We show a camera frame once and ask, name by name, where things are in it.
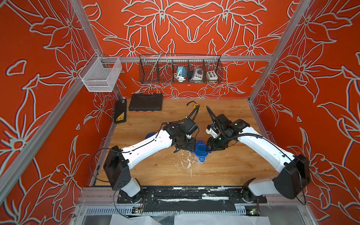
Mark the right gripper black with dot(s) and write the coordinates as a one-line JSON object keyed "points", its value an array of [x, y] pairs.
{"points": [[212, 146]]}

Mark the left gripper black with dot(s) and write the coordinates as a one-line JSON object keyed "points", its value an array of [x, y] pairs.
{"points": [[192, 146]]}

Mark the blue lid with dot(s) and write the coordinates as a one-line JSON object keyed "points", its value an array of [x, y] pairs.
{"points": [[150, 135], [201, 149]]}

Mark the clear plastic container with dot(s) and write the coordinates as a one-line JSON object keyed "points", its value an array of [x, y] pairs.
{"points": [[199, 160]]}

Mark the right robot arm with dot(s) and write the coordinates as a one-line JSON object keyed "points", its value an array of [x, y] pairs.
{"points": [[293, 170]]}

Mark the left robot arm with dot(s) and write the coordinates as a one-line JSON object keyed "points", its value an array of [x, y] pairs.
{"points": [[119, 162]]}

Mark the yellow tape measure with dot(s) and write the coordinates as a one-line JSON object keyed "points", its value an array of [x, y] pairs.
{"points": [[194, 104]]}

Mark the black tool case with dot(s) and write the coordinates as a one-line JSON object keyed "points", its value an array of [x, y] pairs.
{"points": [[146, 102]]}

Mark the white button box in basket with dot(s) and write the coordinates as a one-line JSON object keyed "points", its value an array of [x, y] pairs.
{"points": [[211, 77]]}

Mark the grey device in basket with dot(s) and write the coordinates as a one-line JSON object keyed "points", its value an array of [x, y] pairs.
{"points": [[195, 75]]}

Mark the blue white item in basket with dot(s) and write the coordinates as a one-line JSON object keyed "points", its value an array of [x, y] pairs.
{"points": [[181, 74]]}

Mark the black box yellow label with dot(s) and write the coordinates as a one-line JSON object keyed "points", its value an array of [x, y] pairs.
{"points": [[120, 113]]}

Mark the aluminium crossbar back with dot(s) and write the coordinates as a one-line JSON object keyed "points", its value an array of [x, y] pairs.
{"points": [[225, 58]]}

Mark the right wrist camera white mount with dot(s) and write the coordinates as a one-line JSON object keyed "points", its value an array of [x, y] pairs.
{"points": [[213, 131]]}

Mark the black wire wall basket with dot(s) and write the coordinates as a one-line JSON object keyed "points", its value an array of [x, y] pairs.
{"points": [[166, 68]]}

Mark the aluminium frame post left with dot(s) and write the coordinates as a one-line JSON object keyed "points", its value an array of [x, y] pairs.
{"points": [[86, 25]]}

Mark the aluminium frame post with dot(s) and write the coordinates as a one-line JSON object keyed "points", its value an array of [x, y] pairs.
{"points": [[293, 22], [86, 25]]}

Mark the white wire basket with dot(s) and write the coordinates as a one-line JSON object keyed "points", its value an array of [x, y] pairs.
{"points": [[99, 76]]}

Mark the aluminium frame post right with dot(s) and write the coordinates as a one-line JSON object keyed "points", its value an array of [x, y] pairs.
{"points": [[293, 22]]}

